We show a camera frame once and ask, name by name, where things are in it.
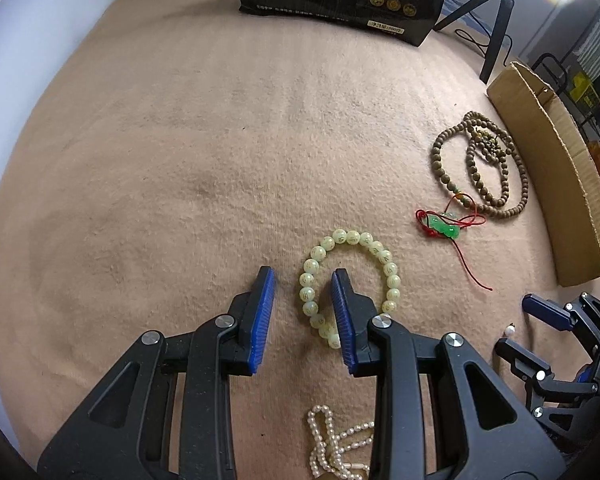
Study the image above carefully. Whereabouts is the yellow box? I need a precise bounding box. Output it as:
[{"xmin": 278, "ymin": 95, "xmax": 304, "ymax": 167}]
[{"xmin": 570, "ymin": 72, "xmax": 600, "ymax": 105}]

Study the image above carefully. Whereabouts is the black printed bag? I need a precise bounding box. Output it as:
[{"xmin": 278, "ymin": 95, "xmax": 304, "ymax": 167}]
[{"xmin": 235, "ymin": 0, "xmax": 451, "ymax": 47}]

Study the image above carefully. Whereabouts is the pale green bead bracelet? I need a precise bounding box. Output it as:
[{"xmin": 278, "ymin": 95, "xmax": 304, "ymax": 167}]
[{"xmin": 299, "ymin": 229, "xmax": 402, "ymax": 350}]

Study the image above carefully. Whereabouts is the white pearl necklace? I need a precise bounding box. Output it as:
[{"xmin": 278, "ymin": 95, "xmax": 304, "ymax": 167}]
[{"xmin": 306, "ymin": 406, "xmax": 376, "ymax": 480}]

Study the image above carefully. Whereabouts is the cardboard box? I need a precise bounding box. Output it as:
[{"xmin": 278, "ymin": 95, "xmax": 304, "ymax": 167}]
[{"xmin": 486, "ymin": 61, "xmax": 600, "ymax": 288}]

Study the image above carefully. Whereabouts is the tan blanket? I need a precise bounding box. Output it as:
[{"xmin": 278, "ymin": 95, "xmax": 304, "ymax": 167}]
[{"xmin": 0, "ymin": 0, "xmax": 600, "ymax": 480}]

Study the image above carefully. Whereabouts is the black metal chair frame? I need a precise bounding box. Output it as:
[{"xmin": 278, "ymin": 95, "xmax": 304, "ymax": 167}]
[{"xmin": 530, "ymin": 52, "xmax": 571, "ymax": 96}]

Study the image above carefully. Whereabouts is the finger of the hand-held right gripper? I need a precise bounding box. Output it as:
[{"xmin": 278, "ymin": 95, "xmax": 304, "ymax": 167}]
[
  {"xmin": 495, "ymin": 337, "xmax": 598, "ymax": 411},
  {"xmin": 522, "ymin": 292, "xmax": 600, "ymax": 356}
]

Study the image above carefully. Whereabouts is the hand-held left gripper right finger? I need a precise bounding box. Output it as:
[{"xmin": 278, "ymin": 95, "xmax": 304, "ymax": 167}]
[{"xmin": 330, "ymin": 268, "xmax": 568, "ymax": 480}]

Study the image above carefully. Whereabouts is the green jade pendant red cord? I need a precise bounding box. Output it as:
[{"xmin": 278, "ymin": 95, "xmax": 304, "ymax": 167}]
[{"xmin": 414, "ymin": 195, "xmax": 495, "ymax": 292}]

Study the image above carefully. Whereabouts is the black cable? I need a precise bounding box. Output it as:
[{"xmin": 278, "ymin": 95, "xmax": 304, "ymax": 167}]
[{"xmin": 452, "ymin": 27, "xmax": 491, "ymax": 57}]

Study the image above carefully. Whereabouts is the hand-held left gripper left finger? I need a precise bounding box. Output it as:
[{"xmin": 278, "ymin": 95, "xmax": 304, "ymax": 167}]
[{"xmin": 37, "ymin": 266, "xmax": 277, "ymax": 480}]

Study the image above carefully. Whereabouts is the brown wooden bead necklace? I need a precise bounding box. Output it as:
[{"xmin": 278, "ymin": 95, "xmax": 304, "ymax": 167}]
[{"xmin": 431, "ymin": 111, "xmax": 528, "ymax": 218}]

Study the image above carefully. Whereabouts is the black tripod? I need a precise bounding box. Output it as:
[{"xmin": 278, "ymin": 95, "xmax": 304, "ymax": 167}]
[{"xmin": 432, "ymin": 0, "xmax": 523, "ymax": 83}]

